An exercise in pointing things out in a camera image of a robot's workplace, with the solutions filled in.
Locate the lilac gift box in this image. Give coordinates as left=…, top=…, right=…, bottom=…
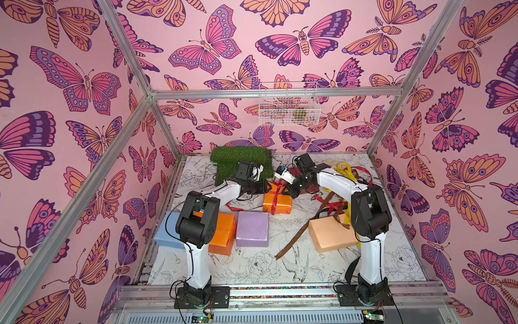
left=236, top=211, right=269, bottom=247

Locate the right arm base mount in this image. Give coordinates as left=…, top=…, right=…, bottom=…
left=333, top=276, right=395, bottom=307

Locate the white wire basket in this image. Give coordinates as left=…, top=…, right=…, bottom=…
left=257, top=88, right=321, bottom=127

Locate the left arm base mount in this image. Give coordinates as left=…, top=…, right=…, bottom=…
left=174, top=281, right=231, bottom=309

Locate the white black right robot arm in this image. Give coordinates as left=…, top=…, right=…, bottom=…
left=275, top=153, right=392, bottom=305

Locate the brown ribbon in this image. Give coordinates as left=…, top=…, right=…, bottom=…
left=274, top=190, right=353, bottom=260

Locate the light blue gift box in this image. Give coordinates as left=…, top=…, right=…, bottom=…
left=154, top=211, right=185, bottom=250

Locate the peach gift box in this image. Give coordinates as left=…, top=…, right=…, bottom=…
left=308, top=213, right=357, bottom=254

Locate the green artificial grass mat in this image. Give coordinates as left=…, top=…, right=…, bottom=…
left=210, top=147, right=274, bottom=186

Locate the aluminium frame post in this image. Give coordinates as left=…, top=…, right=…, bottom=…
left=367, top=0, right=464, bottom=157

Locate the aluminium front rail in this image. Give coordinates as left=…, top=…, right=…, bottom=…
left=109, top=282, right=461, bottom=323

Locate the large orange gift box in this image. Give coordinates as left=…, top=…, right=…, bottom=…
left=209, top=213, right=237, bottom=257

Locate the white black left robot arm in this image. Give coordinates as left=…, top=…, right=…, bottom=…
left=175, top=161, right=271, bottom=292

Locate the small orange gift box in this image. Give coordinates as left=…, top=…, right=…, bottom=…
left=263, top=182, right=293, bottom=215

